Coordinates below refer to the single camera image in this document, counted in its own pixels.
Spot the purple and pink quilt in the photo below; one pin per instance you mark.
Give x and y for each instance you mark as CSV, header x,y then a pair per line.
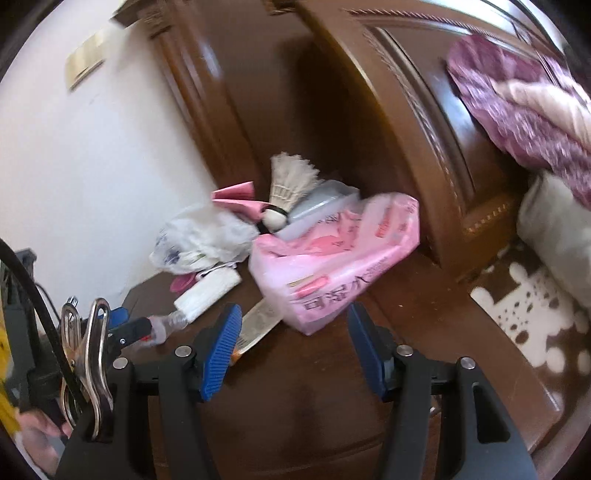
x,y
517,115

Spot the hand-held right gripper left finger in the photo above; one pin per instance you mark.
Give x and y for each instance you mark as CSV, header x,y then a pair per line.
x,y
221,355

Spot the dark wooden nightstand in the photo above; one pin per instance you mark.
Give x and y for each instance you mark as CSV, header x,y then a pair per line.
x,y
300,415

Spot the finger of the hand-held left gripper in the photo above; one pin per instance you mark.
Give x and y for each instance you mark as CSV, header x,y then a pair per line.
x,y
134,331

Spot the small pink packet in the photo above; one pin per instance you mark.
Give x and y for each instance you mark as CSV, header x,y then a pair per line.
x,y
235,196

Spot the small clear bottle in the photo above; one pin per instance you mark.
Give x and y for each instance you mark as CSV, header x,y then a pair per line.
x,y
166,325

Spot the silver metal spring clip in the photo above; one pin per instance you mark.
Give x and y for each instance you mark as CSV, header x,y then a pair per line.
x,y
97,360

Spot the cream squeeze tube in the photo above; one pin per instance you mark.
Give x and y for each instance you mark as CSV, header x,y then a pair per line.
x,y
258,323

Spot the person's left hand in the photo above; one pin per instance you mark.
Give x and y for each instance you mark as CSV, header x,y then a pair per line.
x,y
41,431

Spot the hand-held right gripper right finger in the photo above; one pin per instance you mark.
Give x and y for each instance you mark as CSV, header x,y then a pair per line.
x,y
368,355

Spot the dark wooden headboard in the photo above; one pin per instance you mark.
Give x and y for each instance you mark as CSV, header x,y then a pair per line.
x,y
369,138

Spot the pink plastic lid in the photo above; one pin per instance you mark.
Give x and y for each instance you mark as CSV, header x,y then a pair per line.
x,y
181,282

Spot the white printed plastic bag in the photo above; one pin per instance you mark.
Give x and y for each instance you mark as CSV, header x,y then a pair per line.
x,y
198,240

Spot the beige wall switch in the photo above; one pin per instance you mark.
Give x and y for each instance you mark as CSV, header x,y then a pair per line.
x,y
85,62

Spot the pink tissue pack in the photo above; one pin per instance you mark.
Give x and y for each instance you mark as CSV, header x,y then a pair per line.
x,y
332,263

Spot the grey pillow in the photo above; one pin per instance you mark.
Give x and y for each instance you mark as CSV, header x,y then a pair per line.
x,y
554,230

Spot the white feather shuttlecock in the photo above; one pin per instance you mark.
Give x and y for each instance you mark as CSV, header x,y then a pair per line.
x,y
288,180

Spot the yellow cloth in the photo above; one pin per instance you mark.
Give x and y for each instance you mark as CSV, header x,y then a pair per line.
x,y
5,406

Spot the white tube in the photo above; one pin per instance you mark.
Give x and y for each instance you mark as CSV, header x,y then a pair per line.
x,y
207,290

